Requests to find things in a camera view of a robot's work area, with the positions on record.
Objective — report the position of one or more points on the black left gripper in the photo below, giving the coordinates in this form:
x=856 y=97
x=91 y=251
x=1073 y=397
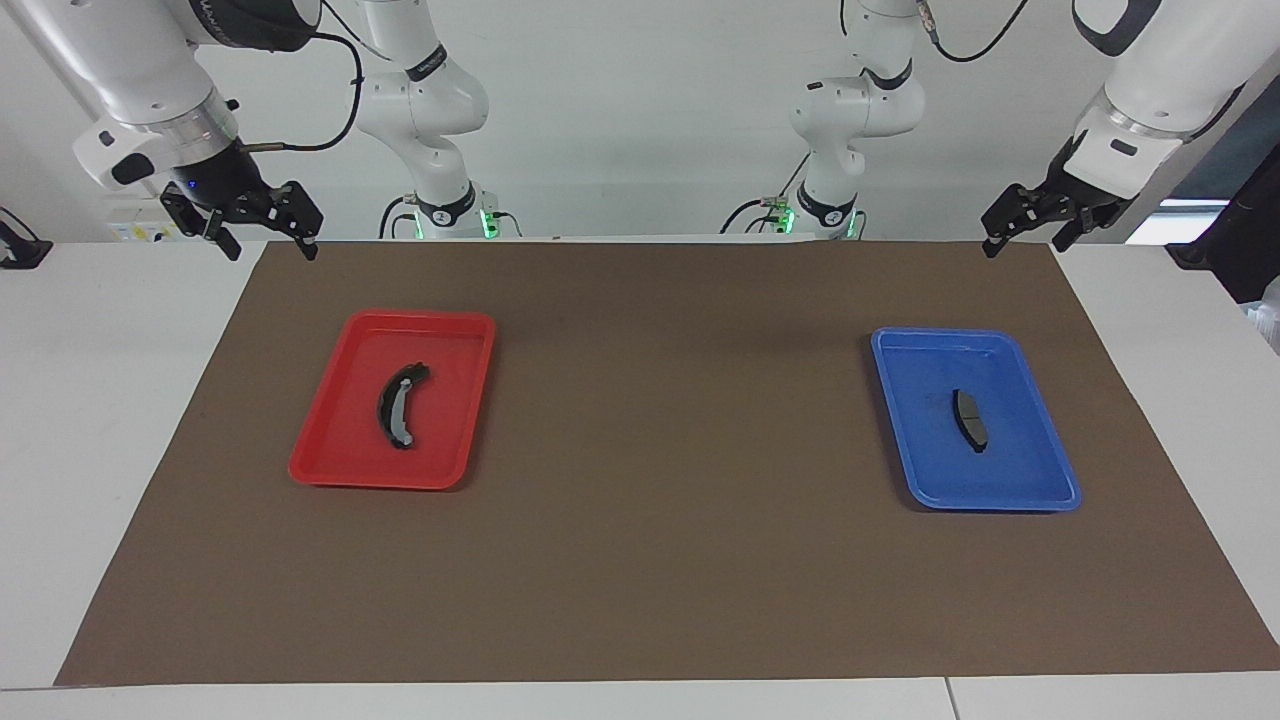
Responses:
x=1080 y=190

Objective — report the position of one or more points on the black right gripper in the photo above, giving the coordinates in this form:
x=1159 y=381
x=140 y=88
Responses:
x=225 y=180

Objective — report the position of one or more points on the short grey brake pad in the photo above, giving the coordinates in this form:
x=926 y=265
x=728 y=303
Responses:
x=969 y=420

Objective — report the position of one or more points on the long curved brake pad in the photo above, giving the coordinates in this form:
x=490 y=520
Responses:
x=390 y=410

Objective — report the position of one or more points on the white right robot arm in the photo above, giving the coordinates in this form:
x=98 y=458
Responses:
x=130 y=70

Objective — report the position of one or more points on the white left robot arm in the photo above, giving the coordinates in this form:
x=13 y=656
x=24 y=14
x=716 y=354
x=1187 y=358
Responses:
x=1170 y=70

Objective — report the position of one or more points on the black equipment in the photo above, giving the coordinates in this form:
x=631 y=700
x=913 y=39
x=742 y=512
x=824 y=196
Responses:
x=1240 y=240

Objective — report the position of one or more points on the black clamp device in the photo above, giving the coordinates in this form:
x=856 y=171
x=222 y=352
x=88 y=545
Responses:
x=20 y=250

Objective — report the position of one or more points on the red plastic tray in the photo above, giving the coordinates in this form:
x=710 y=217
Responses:
x=340 y=440

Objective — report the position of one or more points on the clear plastic item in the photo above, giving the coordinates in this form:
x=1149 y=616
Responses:
x=1265 y=315

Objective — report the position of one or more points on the blue plastic tray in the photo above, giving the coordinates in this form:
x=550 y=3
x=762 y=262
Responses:
x=1000 y=470

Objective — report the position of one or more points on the brown table mat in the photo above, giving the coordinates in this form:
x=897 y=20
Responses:
x=650 y=560

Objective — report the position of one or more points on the white wall socket box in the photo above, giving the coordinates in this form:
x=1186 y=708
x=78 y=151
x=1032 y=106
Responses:
x=135 y=230

